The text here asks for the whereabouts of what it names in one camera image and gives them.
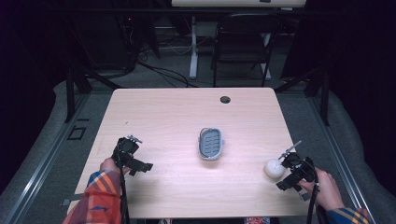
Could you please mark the person's right hand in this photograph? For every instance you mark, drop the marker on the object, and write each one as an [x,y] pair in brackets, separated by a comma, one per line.
[324,189]

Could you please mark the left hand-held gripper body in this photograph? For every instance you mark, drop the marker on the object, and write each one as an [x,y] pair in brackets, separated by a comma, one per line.
[128,155]

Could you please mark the white desk with metal legs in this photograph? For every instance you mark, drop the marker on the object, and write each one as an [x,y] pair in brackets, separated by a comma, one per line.
[230,18]

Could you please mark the white round soap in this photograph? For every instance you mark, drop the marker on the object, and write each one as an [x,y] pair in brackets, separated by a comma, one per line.
[274,168]

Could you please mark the person's left hand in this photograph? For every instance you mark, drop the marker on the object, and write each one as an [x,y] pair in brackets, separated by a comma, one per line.
[110,165]

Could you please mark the grey soap dish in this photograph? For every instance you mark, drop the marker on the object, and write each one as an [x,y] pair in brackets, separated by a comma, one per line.
[211,143]

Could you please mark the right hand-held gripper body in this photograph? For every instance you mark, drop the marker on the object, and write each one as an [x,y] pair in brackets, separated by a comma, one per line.
[297,172]

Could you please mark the black folding chair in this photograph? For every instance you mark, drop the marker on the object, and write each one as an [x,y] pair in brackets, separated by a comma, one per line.
[241,46]

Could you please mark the black metal stand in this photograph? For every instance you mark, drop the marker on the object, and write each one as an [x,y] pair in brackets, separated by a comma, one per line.
[81,90]
[311,90]

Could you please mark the dark computer tower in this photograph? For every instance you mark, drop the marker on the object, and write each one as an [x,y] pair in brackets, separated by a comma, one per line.
[102,37]

